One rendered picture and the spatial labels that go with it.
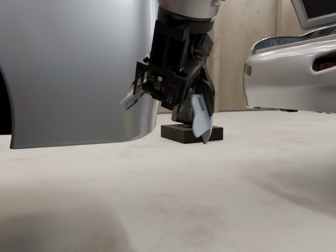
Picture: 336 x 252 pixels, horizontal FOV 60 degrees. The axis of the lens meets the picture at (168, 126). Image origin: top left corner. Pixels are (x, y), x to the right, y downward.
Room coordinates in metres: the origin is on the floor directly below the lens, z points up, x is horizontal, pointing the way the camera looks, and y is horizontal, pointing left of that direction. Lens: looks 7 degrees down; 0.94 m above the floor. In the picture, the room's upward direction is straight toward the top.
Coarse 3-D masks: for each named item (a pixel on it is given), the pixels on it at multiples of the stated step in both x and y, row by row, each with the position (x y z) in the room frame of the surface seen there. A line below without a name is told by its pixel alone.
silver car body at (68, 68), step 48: (0, 0) 0.98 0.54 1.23; (48, 0) 1.03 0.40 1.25; (96, 0) 1.09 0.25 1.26; (144, 0) 1.16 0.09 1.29; (0, 48) 0.98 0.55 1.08; (48, 48) 1.03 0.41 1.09; (96, 48) 1.09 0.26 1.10; (144, 48) 1.16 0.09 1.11; (48, 96) 1.02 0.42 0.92; (96, 96) 1.08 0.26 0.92; (144, 96) 1.17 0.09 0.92; (48, 144) 1.02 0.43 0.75
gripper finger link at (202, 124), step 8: (192, 96) 0.42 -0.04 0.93; (200, 96) 0.43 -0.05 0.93; (192, 104) 0.42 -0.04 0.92; (200, 104) 0.44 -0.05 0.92; (200, 112) 0.43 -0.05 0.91; (200, 120) 0.43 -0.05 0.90; (208, 120) 0.45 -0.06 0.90; (192, 128) 0.41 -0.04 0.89; (200, 128) 0.43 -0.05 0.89; (208, 128) 0.45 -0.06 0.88; (208, 136) 0.46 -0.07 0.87
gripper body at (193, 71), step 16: (160, 16) 0.36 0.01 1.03; (160, 32) 0.34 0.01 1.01; (176, 32) 0.34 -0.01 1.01; (192, 32) 0.35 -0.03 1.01; (160, 48) 0.38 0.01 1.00; (176, 48) 0.37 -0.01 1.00; (192, 48) 0.40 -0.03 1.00; (144, 64) 0.37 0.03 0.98; (160, 64) 0.37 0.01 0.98; (176, 64) 0.38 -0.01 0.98; (192, 64) 0.40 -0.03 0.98; (160, 80) 0.38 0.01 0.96; (176, 80) 0.37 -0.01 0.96; (192, 80) 0.39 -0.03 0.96; (160, 96) 0.40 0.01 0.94; (176, 96) 0.38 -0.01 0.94; (176, 112) 0.39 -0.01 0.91
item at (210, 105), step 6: (204, 72) 0.42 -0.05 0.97; (204, 78) 0.42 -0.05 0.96; (210, 78) 0.43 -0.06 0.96; (198, 84) 0.42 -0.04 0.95; (204, 84) 0.42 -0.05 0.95; (210, 84) 0.42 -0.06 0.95; (198, 90) 0.43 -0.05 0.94; (204, 90) 0.43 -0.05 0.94; (210, 90) 0.42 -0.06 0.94; (204, 96) 0.43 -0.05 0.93; (210, 96) 0.43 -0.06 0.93; (210, 102) 0.44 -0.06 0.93; (210, 108) 0.44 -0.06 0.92; (210, 114) 0.44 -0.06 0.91
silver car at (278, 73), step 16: (320, 32) 3.74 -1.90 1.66; (256, 48) 3.37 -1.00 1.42; (272, 48) 2.83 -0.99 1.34; (288, 48) 2.49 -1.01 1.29; (304, 48) 2.30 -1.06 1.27; (320, 48) 2.18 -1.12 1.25; (256, 64) 2.79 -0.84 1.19; (272, 64) 2.56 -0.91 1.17; (288, 64) 2.39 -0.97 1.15; (304, 64) 2.25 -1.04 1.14; (320, 64) 2.15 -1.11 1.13; (256, 80) 2.76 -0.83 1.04; (272, 80) 2.54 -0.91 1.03; (288, 80) 2.37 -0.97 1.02; (304, 80) 2.24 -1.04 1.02; (320, 80) 2.14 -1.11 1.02; (256, 96) 2.80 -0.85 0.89; (272, 96) 2.57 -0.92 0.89; (288, 96) 2.40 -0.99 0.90; (304, 96) 2.26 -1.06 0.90; (320, 96) 2.15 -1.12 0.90; (320, 112) 3.01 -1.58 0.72
